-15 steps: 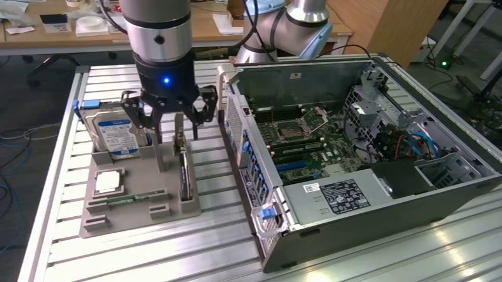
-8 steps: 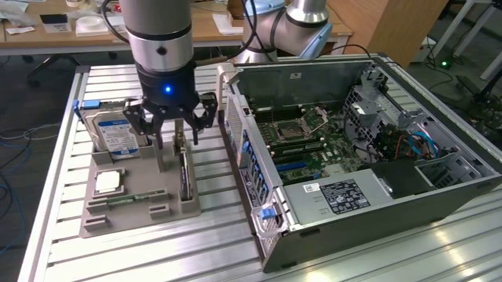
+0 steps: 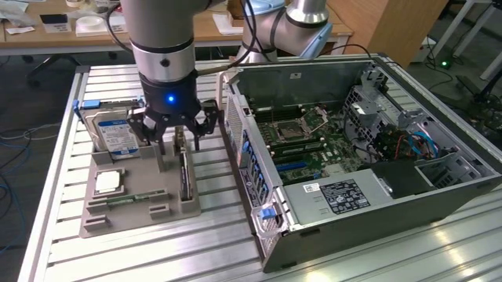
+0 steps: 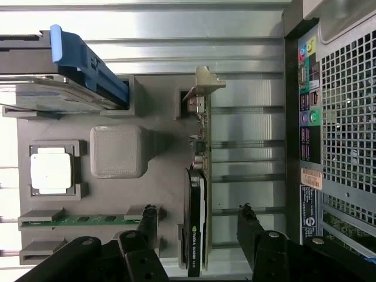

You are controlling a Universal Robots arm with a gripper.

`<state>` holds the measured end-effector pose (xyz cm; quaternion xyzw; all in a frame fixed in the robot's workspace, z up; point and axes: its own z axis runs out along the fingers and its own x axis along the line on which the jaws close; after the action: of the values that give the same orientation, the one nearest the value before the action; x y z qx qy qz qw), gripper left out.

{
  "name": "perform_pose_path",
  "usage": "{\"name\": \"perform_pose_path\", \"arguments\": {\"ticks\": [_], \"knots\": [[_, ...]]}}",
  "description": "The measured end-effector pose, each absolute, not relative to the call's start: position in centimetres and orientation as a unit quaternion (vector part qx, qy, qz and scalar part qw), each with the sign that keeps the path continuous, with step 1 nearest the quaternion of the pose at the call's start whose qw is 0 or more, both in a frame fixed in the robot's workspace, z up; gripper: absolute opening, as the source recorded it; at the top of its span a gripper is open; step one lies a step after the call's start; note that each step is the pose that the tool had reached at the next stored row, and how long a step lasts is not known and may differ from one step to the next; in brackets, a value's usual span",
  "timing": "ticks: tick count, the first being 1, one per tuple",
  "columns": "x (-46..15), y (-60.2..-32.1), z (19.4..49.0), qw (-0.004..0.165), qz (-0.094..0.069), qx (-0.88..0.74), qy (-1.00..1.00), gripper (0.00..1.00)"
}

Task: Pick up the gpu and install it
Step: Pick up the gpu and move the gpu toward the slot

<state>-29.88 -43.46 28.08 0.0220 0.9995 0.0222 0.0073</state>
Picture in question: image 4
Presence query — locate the green RAM stick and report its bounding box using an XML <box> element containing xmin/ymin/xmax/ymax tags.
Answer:
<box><xmin>22</xmin><ymin>215</ymin><xmax>142</xmax><ymax>229</ymax></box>

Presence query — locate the silver CPU chip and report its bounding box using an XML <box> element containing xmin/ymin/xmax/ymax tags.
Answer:
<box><xmin>30</xmin><ymin>146</ymin><xmax>74</xmax><ymax>195</ymax></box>

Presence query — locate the hard disk in blue caddy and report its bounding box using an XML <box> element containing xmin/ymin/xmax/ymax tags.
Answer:
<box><xmin>0</xmin><ymin>25</ymin><xmax>130</xmax><ymax>112</ymax></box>

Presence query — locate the grey plastic parts rack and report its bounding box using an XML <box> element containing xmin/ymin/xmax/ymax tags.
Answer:
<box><xmin>1</xmin><ymin>75</ymin><xmax>212</xmax><ymax>270</ymax></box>

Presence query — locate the dark grey open PC case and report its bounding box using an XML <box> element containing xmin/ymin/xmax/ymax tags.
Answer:
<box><xmin>281</xmin><ymin>0</ymin><xmax>376</xmax><ymax>265</ymax></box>

